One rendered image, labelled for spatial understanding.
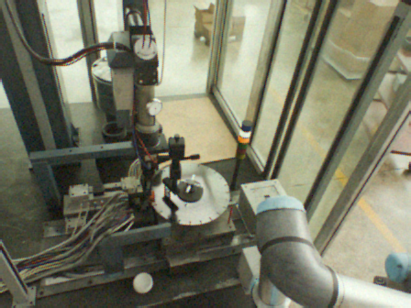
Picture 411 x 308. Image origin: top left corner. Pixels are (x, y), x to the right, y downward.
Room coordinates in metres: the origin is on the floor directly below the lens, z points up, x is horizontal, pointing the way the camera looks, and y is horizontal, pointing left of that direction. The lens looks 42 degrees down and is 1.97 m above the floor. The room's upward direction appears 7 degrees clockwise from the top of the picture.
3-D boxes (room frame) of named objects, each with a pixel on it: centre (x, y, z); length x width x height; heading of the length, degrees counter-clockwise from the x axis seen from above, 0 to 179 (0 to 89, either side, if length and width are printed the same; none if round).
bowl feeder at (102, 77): (1.55, 0.47, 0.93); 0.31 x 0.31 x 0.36
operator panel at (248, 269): (0.68, -0.34, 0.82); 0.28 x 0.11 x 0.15; 111
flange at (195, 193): (0.89, 0.03, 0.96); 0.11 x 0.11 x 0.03
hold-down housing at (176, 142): (0.84, 0.09, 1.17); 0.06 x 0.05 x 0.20; 102
